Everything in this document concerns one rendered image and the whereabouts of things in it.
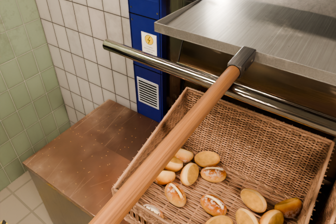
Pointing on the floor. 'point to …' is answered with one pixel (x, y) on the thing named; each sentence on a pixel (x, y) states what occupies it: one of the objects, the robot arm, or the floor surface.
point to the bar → (301, 114)
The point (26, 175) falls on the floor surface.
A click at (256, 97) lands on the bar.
